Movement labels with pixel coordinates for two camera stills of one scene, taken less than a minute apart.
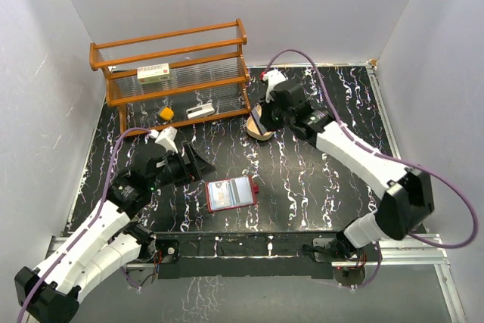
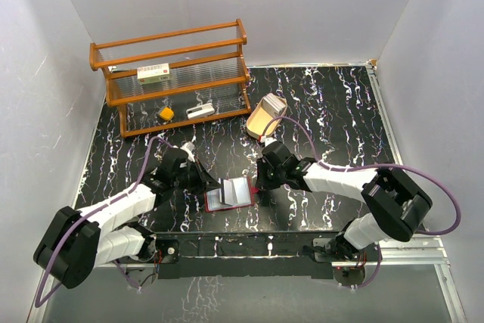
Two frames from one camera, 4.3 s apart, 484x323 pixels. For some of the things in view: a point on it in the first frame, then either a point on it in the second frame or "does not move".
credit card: (256, 117) to (230, 195)
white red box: (153, 73) does not move
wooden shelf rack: (177, 79) does not move
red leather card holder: (229, 194) does not move
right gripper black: (265, 119) to (262, 183)
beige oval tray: (252, 129) does not move
